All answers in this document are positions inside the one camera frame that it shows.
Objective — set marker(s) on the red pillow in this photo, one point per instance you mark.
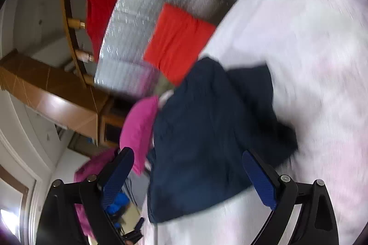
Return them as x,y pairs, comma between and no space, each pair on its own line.
175,40

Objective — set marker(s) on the white textured bedspread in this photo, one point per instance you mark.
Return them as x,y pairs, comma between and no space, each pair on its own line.
302,46

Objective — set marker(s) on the wooden headboard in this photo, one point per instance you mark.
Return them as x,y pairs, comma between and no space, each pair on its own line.
76,29

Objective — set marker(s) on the pink pillow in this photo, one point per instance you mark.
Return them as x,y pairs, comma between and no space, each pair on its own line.
138,132

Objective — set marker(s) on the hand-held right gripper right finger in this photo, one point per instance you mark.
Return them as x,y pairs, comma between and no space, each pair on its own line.
258,178

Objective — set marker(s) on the red hanging cloth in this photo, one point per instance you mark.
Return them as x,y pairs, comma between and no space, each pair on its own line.
103,3

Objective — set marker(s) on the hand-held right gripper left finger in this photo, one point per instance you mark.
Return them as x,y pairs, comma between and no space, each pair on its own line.
115,176

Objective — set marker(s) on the wooden framed door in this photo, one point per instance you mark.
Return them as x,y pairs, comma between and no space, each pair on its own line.
14,204

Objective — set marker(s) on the navy blue puffer jacket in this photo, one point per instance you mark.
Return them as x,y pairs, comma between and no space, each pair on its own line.
207,132

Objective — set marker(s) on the silver foil insulation mat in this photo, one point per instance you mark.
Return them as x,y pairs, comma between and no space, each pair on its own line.
138,17

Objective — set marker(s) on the bright blue cloth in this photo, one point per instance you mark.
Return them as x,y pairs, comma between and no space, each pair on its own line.
118,203

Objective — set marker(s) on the magenta cloth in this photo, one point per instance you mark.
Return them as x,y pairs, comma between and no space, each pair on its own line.
92,167

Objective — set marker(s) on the wooden cabinet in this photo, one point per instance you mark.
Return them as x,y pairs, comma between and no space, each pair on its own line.
57,101

